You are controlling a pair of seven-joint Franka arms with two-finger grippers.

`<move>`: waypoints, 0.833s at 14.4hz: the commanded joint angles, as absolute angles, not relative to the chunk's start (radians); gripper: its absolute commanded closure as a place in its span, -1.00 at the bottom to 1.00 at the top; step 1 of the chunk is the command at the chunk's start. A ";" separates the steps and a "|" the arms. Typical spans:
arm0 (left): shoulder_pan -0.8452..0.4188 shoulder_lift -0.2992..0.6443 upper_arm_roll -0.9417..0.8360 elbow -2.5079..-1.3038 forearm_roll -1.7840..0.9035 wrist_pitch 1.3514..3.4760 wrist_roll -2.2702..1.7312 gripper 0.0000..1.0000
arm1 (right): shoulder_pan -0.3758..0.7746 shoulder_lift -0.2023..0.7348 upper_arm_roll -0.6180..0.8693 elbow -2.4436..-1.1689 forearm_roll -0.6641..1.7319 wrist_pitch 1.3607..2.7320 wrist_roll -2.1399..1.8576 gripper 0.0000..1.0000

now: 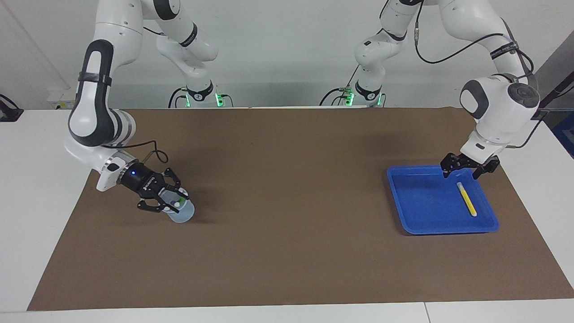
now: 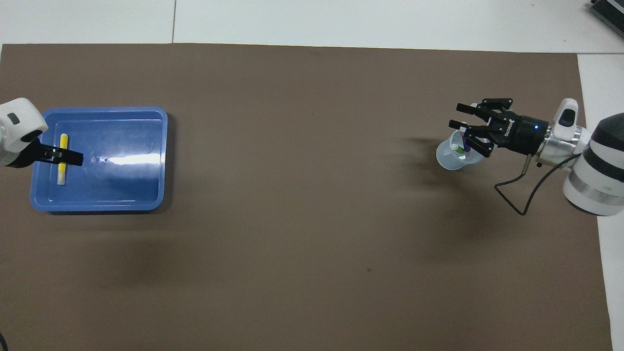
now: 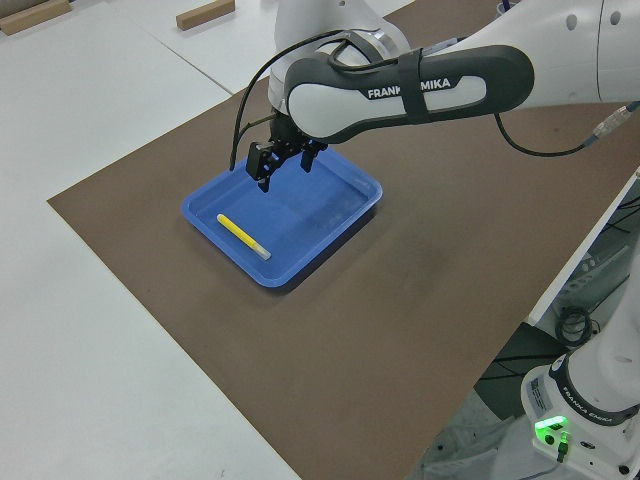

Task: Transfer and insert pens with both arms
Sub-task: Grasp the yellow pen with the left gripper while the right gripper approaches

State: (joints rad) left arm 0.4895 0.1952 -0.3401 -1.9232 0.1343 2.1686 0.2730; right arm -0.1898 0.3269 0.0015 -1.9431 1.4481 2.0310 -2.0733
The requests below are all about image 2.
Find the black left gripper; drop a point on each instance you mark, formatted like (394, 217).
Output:
(27, 155)

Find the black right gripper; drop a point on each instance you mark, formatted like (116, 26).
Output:
(521, 132)

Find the yellow pen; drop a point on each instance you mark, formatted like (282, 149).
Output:
(63, 142)

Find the purple pen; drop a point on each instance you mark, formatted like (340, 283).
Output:
(465, 145)

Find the green pen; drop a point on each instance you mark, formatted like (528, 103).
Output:
(456, 147)

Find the translucent white plastic cup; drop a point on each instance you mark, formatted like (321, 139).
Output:
(446, 160)

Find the blue plastic tray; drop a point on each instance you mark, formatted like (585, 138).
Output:
(141, 190)

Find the grey finned device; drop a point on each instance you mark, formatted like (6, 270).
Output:
(612, 12)

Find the brown table mat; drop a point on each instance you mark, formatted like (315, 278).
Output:
(292, 97)

